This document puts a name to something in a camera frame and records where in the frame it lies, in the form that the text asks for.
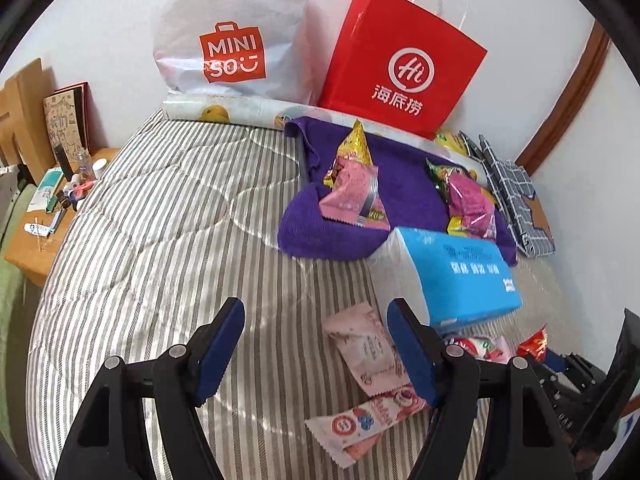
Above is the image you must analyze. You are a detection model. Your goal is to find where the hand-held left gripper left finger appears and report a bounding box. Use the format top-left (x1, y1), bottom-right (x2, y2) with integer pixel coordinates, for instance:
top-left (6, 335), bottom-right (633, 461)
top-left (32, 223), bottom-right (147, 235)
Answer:
top-left (55, 297), bottom-right (246, 480)

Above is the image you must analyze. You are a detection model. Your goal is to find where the yellow triangular snack packet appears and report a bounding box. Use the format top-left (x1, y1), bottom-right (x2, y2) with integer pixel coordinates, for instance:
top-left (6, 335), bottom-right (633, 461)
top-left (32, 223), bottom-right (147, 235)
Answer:
top-left (322, 119), bottom-right (378, 188)

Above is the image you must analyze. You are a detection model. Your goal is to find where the pale pink snack packet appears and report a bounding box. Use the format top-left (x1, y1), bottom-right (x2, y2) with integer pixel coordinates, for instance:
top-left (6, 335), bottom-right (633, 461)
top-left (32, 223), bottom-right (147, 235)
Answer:
top-left (322, 301), bottom-right (408, 397)

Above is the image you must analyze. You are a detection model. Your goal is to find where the magenta snack packet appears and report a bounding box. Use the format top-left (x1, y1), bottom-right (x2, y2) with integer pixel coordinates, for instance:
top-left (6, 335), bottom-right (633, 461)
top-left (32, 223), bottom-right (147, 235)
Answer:
top-left (446, 172), bottom-right (498, 241)

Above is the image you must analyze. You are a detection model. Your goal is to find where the printed paper roll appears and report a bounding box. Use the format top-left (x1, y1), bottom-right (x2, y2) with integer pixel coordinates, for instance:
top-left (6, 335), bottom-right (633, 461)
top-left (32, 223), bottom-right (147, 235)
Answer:
top-left (161, 91), bottom-right (493, 188)

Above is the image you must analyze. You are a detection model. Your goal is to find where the kraft doodle notebook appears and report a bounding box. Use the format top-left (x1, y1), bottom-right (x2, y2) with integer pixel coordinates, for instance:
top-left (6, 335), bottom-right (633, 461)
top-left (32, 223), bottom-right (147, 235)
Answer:
top-left (42, 87), bottom-right (91, 171)

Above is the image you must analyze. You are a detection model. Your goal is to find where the red paper bag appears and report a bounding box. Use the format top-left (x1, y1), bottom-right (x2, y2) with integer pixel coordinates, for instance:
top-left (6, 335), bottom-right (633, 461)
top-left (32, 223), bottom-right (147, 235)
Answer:
top-left (318, 0), bottom-right (488, 141)

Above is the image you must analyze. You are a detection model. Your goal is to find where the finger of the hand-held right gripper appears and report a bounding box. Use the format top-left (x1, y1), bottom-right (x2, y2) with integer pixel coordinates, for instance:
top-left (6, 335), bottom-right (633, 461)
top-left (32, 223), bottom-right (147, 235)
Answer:
top-left (542, 350), bottom-right (608, 401)

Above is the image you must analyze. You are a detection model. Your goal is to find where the brown wooden door frame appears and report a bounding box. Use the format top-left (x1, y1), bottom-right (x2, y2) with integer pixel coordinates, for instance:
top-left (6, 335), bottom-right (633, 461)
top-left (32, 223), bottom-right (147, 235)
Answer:
top-left (515, 20), bottom-right (612, 176)

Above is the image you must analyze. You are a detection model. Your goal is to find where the dark red book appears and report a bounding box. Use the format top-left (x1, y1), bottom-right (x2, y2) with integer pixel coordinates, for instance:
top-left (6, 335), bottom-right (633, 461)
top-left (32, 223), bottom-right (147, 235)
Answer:
top-left (65, 81), bottom-right (93, 151)

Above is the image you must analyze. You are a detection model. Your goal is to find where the yellow chips bag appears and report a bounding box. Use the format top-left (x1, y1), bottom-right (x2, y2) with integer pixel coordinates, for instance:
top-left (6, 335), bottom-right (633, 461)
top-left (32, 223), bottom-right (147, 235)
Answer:
top-left (434, 130), bottom-right (473, 158)

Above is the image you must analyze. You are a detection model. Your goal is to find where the pink clear-window snack packet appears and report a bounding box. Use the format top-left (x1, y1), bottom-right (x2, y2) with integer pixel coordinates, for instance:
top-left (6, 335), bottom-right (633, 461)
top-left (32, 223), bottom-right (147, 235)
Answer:
top-left (319, 157), bottom-right (392, 232)

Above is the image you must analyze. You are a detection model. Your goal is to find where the striped quilted mattress pad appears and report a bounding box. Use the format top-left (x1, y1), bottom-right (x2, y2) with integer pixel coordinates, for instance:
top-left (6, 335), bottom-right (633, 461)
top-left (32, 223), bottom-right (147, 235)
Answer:
top-left (27, 110), bottom-right (631, 480)

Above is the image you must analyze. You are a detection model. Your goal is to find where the blue tissue pack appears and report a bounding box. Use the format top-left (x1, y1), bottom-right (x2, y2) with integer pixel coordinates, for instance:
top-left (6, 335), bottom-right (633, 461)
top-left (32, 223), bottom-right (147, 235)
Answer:
top-left (367, 226), bottom-right (524, 335)

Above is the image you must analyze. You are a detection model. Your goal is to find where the red snack packet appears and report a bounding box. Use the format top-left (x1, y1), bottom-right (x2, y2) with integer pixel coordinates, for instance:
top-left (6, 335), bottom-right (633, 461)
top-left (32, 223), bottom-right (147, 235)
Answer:
top-left (515, 325), bottom-right (549, 361)

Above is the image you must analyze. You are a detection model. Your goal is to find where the pink-white strawberry snack packet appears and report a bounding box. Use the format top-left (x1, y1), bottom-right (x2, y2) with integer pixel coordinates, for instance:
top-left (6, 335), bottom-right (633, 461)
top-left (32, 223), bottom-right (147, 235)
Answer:
top-left (305, 384), bottom-right (428, 469)

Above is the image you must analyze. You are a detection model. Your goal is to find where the green blanket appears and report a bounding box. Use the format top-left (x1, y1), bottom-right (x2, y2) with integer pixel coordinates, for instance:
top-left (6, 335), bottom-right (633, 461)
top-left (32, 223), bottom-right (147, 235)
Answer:
top-left (0, 187), bottom-right (31, 361)

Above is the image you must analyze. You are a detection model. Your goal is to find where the black rectangular bottle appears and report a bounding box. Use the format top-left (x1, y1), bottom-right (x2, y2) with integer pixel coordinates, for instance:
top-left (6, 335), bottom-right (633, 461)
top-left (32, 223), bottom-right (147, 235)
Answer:
top-left (54, 137), bottom-right (75, 183)

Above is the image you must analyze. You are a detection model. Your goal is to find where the purple towel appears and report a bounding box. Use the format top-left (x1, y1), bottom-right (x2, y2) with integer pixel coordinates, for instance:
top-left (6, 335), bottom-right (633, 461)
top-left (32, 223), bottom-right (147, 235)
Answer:
top-left (277, 116), bottom-right (518, 267)

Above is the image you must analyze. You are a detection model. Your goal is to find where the wooden nightstand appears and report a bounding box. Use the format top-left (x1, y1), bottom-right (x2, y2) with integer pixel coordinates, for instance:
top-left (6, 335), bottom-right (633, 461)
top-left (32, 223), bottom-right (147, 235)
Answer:
top-left (5, 147), bottom-right (121, 288)

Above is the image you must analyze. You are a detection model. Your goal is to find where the white plastic shopping bag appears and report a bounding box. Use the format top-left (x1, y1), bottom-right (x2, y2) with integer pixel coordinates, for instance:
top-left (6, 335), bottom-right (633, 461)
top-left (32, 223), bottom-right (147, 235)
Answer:
top-left (151, 0), bottom-right (321, 108)

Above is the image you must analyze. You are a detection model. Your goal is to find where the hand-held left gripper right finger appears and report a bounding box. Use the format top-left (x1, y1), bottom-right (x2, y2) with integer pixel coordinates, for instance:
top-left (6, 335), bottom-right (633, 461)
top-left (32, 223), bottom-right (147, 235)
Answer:
top-left (386, 298), bottom-right (576, 480)

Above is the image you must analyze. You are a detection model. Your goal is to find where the grey checked cloth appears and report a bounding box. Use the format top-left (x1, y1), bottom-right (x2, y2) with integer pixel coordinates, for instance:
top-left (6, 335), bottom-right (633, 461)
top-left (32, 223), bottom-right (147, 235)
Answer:
top-left (459, 131), bottom-right (556, 259)

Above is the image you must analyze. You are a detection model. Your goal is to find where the green snack packet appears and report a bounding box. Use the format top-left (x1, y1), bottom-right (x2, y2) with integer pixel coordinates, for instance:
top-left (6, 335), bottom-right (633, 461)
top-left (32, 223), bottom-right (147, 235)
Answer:
top-left (425, 158), bottom-right (473, 196)

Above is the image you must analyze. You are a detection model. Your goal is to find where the green white box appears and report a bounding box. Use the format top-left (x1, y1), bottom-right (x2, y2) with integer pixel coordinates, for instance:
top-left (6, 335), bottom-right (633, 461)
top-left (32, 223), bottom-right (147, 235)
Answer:
top-left (27, 167), bottom-right (66, 213)

